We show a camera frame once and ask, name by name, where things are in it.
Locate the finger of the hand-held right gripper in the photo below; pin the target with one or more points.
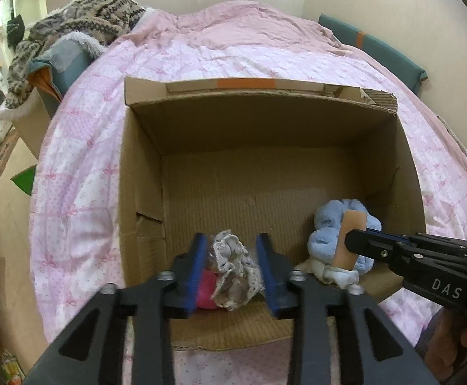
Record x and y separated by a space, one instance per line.
378 248
438 240

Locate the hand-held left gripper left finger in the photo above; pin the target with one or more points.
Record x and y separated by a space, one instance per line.
195 264

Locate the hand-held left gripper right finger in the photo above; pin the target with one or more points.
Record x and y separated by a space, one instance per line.
267 272

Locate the pink fluffy cloth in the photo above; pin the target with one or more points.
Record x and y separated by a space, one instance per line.
207 288

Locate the cream lace ruffled cloth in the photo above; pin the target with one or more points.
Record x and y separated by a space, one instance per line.
233 268

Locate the light blue fluffy cloth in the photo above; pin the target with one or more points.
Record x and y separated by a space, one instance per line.
327 228

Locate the brown cardboard box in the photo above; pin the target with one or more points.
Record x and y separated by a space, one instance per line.
257 192

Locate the white soft sock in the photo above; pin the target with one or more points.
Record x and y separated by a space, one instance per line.
333 274

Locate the person's right hand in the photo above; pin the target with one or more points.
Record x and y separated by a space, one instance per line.
450 341

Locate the pink patterned bed quilt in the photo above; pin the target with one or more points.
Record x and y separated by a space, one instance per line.
89 160

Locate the green dustpan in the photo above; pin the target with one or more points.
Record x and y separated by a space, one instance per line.
25 180

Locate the teal padded mat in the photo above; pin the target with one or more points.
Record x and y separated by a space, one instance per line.
65 64
378 48

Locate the beige storage box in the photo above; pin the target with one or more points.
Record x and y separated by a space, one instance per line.
37 128

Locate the yellow green packet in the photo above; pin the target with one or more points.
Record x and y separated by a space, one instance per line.
13 367

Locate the brown door mat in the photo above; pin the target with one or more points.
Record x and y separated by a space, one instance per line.
3 152

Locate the brown patterned knit coat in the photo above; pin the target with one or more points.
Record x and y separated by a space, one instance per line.
93 12

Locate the black hanging clothes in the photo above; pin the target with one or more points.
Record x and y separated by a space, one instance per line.
16 30

